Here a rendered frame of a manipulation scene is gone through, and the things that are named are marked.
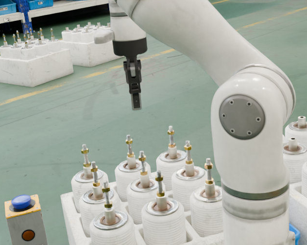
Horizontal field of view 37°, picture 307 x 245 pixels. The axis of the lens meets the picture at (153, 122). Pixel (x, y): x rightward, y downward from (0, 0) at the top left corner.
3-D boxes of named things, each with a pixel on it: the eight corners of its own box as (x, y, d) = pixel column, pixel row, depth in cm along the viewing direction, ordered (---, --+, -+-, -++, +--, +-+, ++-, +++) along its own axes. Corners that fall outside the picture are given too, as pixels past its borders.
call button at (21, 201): (33, 209, 96) (31, 200, 95) (13, 214, 94) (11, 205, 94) (31, 200, 99) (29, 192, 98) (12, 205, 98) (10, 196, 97)
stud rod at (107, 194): (107, 211, 99) (102, 180, 97) (111, 211, 99) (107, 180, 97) (107, 214, 99) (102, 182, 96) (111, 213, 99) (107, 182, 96)
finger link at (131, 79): (126, 66, 97) (128, 90, 101) (126, 70, 96) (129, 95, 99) (138, 64, 97) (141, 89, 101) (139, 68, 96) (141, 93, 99)
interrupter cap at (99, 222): (108, 236, 95) (107, 233, 95) (86, 223, 100) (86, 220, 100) (135, 219, 99) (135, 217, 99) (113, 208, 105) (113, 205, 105)
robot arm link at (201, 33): (178, -48, 64) (143, -44, 57) (315, 95, 62) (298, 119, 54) (142, 0, 70) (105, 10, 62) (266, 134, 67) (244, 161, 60)
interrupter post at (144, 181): (144, 189, 112) (143, 177, 111) (138, 186, 114) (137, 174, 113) (152, 185, 113) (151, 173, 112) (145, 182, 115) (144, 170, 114)
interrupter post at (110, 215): (110, 226, 98) (108, 212, 97) (103, 222, 100) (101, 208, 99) (118, 221, 100) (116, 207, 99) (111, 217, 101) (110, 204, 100)
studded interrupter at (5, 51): (19, 71, 333) (11, 33, 324) (6, 73, 329) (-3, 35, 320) (16, 68, 341) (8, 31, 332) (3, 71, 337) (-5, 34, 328)
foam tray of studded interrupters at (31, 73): (74, 73, 342) (70, 48, 336) (32, 87, 313) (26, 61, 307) (40, 69, 365) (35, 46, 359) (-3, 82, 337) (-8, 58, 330)
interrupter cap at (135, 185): (144, 197, 109) (143, 194, 108) (124, 187, 114) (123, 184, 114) (167, 184, 113) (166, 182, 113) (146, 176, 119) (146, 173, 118)
